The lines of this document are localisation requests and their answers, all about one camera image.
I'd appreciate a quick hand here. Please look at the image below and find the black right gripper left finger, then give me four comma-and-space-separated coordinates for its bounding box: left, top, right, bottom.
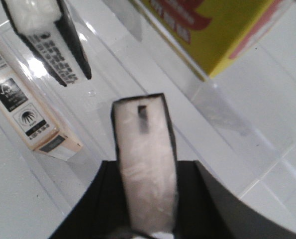
1, 0, 92, 87

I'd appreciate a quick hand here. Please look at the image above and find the yellow nabati wafer box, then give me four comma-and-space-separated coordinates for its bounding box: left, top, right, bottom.
132, 0, 293, 78

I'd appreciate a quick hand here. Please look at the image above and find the clear acrylic shelf right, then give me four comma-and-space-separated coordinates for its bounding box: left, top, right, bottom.
70, 0, 296, 202

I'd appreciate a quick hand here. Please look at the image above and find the black white tissue pack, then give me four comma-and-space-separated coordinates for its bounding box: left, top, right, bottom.
111, 93, 179, 234

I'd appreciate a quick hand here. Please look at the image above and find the beige snack box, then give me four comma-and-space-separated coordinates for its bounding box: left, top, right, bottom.
0, 39, 82, 160

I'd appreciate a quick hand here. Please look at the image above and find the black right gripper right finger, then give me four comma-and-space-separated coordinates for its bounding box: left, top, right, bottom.
51, 161, 296, 239

